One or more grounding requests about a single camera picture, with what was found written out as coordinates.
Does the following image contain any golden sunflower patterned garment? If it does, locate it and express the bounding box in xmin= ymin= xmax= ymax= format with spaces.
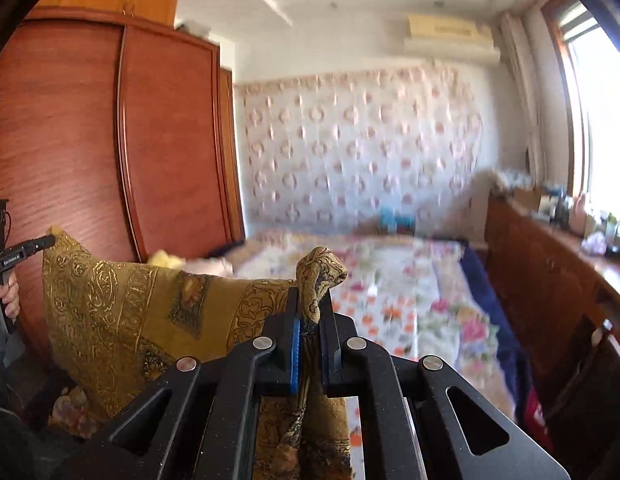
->
xmin=42 ymin=230 xmax=353 ymax=480

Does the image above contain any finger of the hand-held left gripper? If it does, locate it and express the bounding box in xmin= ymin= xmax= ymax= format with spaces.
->
xmin=17 ymin=234 xmax=56 ymax=258

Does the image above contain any red cloth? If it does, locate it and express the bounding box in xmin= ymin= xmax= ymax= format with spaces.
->
xmin=522 ymin=390 xmax=547 ymax=441

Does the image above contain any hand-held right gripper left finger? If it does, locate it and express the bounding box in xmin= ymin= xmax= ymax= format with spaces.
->
xmin=64 ymin=287 xmax=303 ymax=480

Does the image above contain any yellow plush toy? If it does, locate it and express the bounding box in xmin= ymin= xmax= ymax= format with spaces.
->
xmin=150 ymin=250 xmax=191 ymax=268

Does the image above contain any wooden slatted wardrobe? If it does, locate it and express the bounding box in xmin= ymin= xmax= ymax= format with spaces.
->
xmin=0 ymin=7 xmax=245 ymax=361

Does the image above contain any teal plastic bag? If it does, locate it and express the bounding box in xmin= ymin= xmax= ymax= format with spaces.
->
xmin=380 ymin=207 xmax=415 ymax=233

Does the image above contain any black chair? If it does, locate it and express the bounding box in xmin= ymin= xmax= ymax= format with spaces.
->
xmin=545 ymin=312 xmax=620 ymax=466

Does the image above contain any pink bottle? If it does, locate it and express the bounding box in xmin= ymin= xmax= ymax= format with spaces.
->
xmin=570 ymin=192 xmax=588 ymax=226

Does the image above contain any wall air conditioner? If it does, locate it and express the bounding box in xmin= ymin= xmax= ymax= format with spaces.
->
xmin=404 ymin=12 xmax=502 ymax=65

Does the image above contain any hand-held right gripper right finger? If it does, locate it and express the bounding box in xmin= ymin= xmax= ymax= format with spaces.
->
xmin=320 ymin=290 xmax=571 ymax=480

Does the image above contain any colourful floral quilt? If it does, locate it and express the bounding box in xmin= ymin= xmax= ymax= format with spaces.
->
xmin=47 ymin=385 xmax=103 ymax=441

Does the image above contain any pale window curtain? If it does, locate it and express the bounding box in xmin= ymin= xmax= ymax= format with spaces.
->
xmin=500 ymin=12 xmax=546 ymax=186

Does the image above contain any wooden framed window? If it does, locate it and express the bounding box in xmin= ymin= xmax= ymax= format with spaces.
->
xmin=540 ymin=0 xmax=620 ymax=221

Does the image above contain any orange fruit print sheet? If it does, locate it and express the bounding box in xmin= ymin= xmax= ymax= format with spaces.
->
xmin=332 ymin=285 xmax=425 ymax=480

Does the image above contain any cardboard box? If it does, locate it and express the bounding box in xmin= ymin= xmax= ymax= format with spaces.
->
xmin=512 ymin=187 xmax=541 ymax=211

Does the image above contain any sheer circle patterned curtain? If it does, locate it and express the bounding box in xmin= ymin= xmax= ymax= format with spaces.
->
xmin=235 ymin=62 xmax=483 ymax=233

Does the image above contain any navy blue blanket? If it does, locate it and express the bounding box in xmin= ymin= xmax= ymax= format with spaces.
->
xmin=460 ymin=245 xmax=532 ymax=413

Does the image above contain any person's left forearm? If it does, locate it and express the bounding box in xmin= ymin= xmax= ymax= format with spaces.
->
xmin=0 ymin=319 xmax=26 ymax=367

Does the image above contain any person's left hand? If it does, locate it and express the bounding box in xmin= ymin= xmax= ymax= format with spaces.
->
xmin=0 ymin=271 xmax=21 ymax=322

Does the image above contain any stack of folded cloths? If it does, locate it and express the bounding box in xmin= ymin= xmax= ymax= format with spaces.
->
xmin=490 ymin=170 xmax=533 ymax=193

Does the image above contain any pink floral blanket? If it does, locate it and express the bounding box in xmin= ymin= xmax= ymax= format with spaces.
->
xmin=190 ymin=230 xmax=516 ymax=421

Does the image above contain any low wooden cabinet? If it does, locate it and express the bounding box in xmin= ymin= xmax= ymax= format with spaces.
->
xmin=485 ymin=195 xmax=620 ymax=411

